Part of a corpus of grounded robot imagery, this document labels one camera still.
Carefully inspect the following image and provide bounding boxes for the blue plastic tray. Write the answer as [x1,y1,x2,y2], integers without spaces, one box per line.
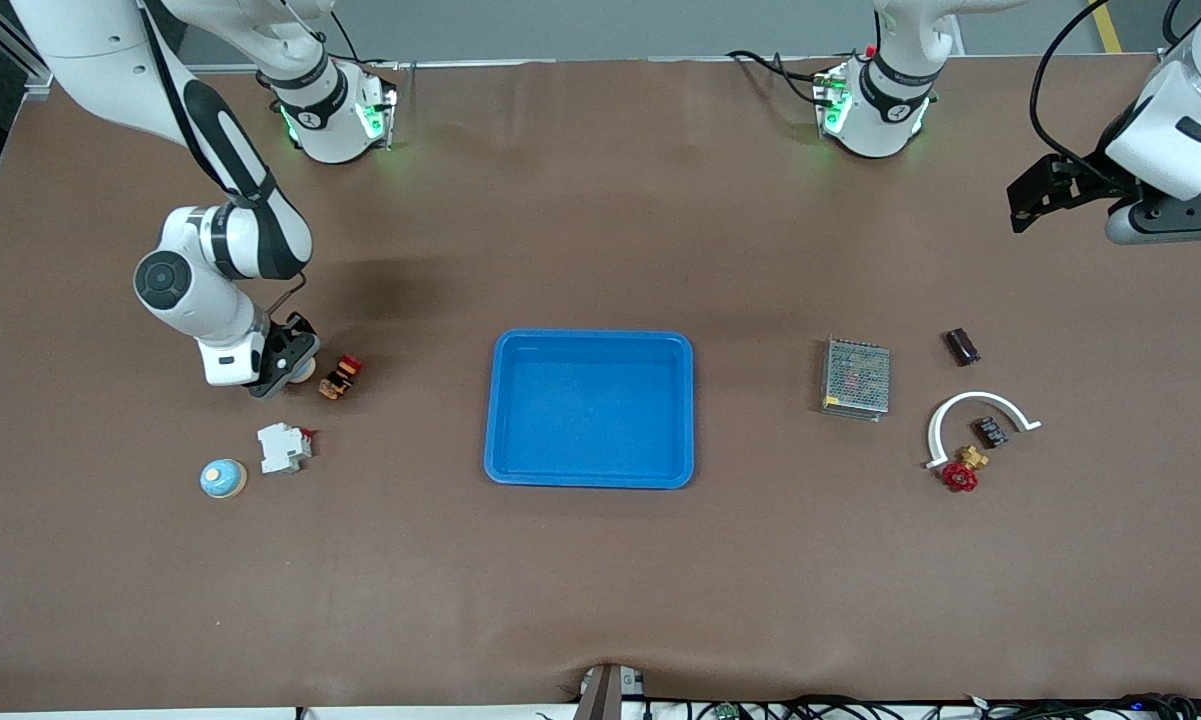
[484,329,696,490]

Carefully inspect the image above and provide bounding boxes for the black base cables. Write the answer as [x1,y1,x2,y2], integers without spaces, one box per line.
[726,48,833,107]

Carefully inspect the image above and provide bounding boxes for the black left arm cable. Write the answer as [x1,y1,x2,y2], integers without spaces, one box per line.
[1028,0,1201,171]

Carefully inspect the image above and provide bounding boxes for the brass valve red handwheel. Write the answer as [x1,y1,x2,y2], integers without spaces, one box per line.
[940,446,990,493]

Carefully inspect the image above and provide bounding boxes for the white curved plastic bracket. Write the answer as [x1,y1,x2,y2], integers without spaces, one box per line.
[924,391,1043,471]

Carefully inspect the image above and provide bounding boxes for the aluminium frame corner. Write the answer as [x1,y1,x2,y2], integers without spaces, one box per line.
[0,35,56,98]

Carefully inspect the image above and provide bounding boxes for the white circuit breaker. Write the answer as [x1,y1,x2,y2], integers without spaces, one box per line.
[257,422,315,475]

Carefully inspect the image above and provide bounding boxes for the orange red button switch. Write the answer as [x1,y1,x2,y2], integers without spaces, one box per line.
[318,353,365,401]

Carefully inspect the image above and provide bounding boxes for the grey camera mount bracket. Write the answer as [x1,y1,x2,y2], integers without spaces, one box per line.
[575,663,646,720]

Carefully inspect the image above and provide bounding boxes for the black cable bundle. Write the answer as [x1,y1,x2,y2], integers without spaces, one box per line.
[645,692,1201,720]

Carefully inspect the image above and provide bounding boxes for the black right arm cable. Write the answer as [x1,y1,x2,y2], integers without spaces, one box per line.
[138,0,311,319]

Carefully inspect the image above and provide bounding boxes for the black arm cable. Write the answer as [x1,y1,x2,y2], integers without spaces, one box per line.
[138,0,311,319]
[1028,0,1201,171]

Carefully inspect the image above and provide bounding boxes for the metal mesh power supply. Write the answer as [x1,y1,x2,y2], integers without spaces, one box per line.
[821,337,892,422]

